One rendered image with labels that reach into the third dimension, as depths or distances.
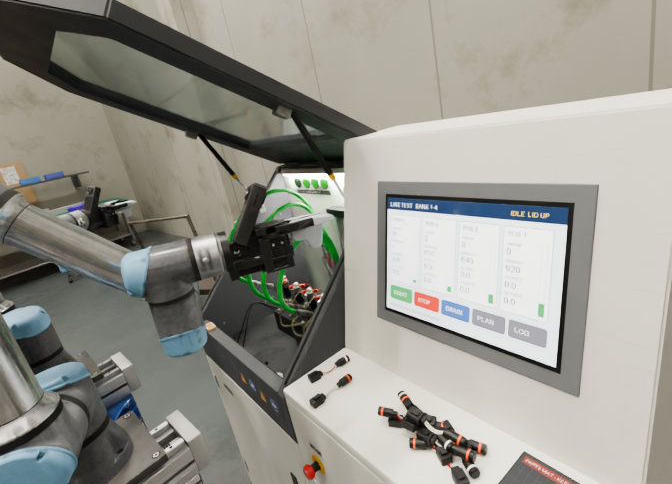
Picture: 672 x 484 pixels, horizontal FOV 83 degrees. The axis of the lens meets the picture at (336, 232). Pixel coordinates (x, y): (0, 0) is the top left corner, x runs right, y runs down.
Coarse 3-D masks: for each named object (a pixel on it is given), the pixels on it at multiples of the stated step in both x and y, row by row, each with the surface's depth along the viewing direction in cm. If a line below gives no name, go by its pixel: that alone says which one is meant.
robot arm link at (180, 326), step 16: (192, 288) 67; (160, 304) 62; (176, 304) 62; (192, 304) 64; (160, 320) 63; (176, 320) 63; (192, 320) 64; (160, 336) 64; (176, 336) 63; (192, 336) 64; (176, 352) 64; (192, 352) 65
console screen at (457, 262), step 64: (384, 192) 92; (448, 192) 78; (512, 192) 68; (576, 192) 60; (384, 256) 95; (448, 256) 80; (512, 256) 69; (576, 256) 61; (448, 320) 82; (512, 320) 70; (576, 320) 62; (576, 384) 63
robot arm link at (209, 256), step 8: (192, 240) 63; (200, 240) 63; (208, 240) 63; (216, 240) 64; (200, 248) 62; (208, 248) 63; (216, 248) 63; (200, 256) 62; (208, 256) 63; (216, 256) 63; (200, 264) 62; (208, 264) 63; (216, 264) 63; (224, 264) 65; (200, 272) 63; (208, 272) 63; (216, 272) 64; (224, 272) 66
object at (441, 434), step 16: (400, 400) 85; (384, 416) 81; (400, 416) 81; (416, 416) 76; (432, 416) 78; (416, 432) 75; (432, 432) 74; (448, 432) 72; (416, 448) 74; (448, 448) 70; (464, 448) 69; (480, 448) 70; (448, 464) 70; (464, 464) 68; (464, 480) 65
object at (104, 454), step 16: (96, 432) 75; (112, 432) 78; (96, 448) 74; (112, 448) 77; (128, 448) 80; (80, 464) 72; (96, 464) 74; (112, 464) 76; (80, 480) 72; (96, 480) 73
